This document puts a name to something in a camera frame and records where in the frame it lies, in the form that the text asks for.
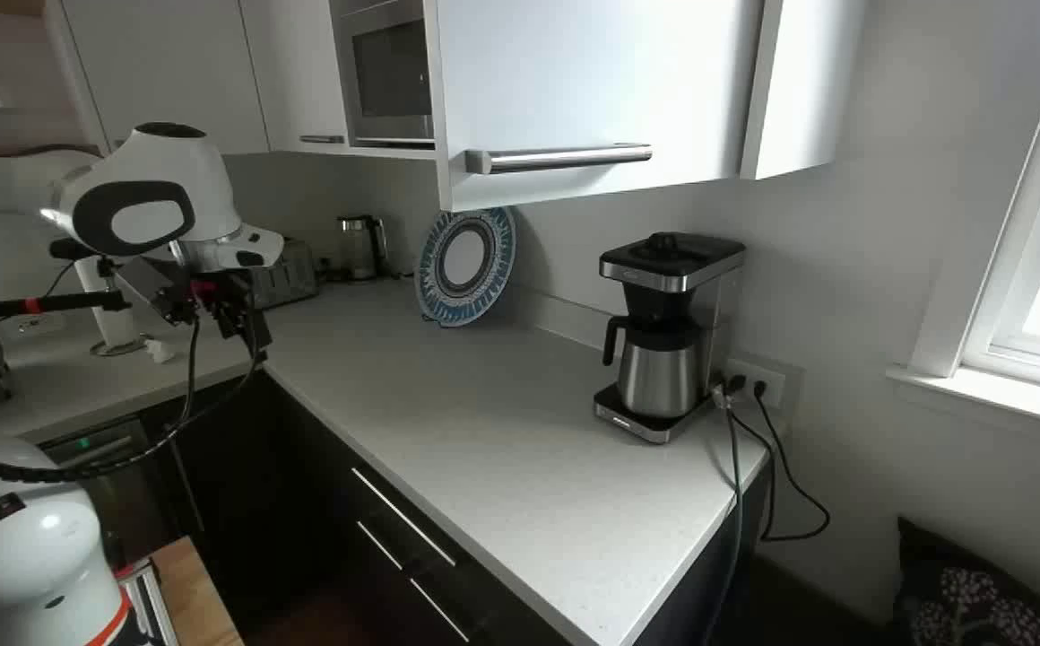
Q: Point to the stainless built-in microwave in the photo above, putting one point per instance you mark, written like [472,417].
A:
[387,73]

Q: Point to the dark toaster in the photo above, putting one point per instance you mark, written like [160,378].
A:
[289,277]

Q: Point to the white upper cabinet row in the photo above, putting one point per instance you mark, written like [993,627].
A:
[173,73]

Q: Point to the white framed window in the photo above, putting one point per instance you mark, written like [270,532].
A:
[1022,344]

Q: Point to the black clamp stand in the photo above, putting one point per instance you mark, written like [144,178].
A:
[18,305]

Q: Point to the dark lower cabinet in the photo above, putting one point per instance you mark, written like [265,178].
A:
[306,503]

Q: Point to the black appliance with green light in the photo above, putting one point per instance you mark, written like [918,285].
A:
[90,444]

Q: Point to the white cabinet door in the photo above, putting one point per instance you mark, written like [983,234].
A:
[592,73]

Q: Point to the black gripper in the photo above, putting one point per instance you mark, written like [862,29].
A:
[224,299]

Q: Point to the steel black coffee maker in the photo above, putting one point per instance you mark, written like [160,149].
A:
[656,378]

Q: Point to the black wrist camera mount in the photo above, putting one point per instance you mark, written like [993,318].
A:
[160,293]

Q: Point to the blue white decorative plate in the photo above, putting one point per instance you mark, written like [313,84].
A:
[434,299]

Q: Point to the narrow white upper cabinet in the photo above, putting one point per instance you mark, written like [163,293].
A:
[800,84]

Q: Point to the white wall outlet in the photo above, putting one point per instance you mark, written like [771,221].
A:
[778,380]

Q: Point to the dark floral patterned cushion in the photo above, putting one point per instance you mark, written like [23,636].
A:
[973,603]

